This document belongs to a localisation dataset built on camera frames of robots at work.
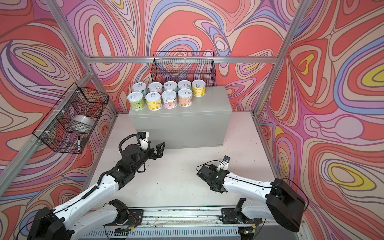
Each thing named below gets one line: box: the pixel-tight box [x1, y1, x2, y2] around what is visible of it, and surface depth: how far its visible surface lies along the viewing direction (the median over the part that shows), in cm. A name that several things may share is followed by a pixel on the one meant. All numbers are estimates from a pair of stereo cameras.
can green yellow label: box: [127, 92, 146, 111], surface depth 73 cm
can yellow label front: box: [145, 92, 162, 111], surface depth 73 cm
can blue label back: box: [163, 81, 178, 92], surface depth 79 cm
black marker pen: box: [77, 135, 81, 154], surface depth 73 cm
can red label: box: [132, 82, 148, 96], surface depth 78 cm
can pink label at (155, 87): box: [148, 81, 163, 94], surface depth 78 cm
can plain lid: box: [161, 90, 178, 109], surface depth 74 cm
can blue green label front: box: [177, 80, 192, 90], surface depth 80 cm
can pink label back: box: [178, 88, 193, 108], surface depth 75 cm
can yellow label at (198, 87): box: [192, 79, 206, 98], surface depth 80 cm
